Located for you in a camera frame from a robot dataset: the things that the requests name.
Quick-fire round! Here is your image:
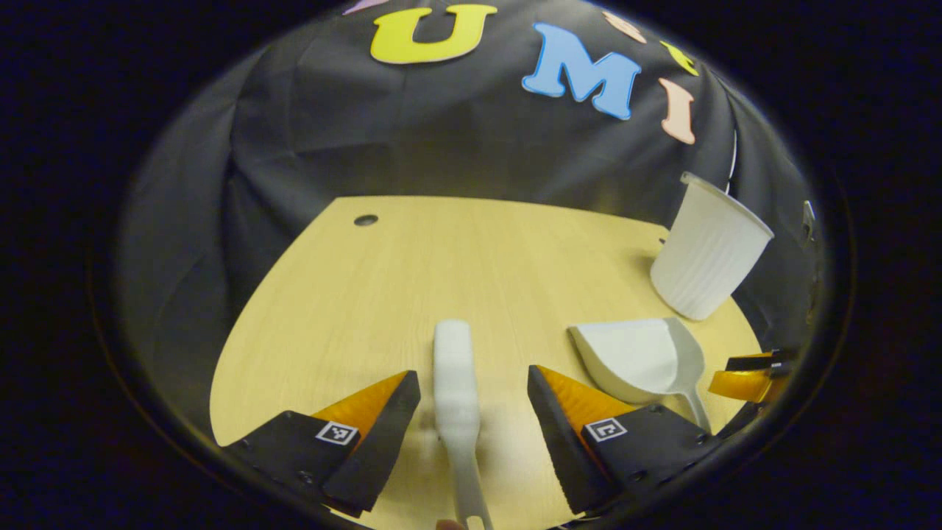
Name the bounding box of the white ribbed garbage bin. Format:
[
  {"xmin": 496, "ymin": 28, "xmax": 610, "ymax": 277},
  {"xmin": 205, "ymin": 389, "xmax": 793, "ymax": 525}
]
[{"xmin": 650, "ymin": 172, "xmax": 775, "ymax": 322}]

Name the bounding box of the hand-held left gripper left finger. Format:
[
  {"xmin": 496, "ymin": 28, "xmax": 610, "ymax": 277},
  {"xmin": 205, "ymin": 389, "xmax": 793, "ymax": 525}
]
[{"xmin": 221, "ymin": 370, "xmax": 422, "ymax": 518}]

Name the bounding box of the grey plastic dustpan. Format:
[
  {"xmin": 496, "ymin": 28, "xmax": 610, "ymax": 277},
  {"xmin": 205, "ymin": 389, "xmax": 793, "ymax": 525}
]
[{"xmin": 567, "ymin": 317, "xmax": 713, "ymax": 435}]

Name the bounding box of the light wooden desktop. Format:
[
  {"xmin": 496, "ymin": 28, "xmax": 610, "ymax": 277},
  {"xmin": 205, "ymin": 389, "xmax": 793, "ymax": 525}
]
[{"xmin": 209, "ymin": 195, "xmax": 762, "ymax": 530}]

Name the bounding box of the small white broom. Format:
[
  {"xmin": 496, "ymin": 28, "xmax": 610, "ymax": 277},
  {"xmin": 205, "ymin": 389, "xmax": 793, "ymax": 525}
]
[{"xmin": 433, "ymin": 319, "xmax": 495, "ymax": 530}]

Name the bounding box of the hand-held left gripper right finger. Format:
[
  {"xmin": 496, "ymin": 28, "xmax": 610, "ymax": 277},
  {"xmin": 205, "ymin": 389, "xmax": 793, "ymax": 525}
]
[{"xmin": 527, "ymin": 364, "xmax": 726, "ymax": 516}]

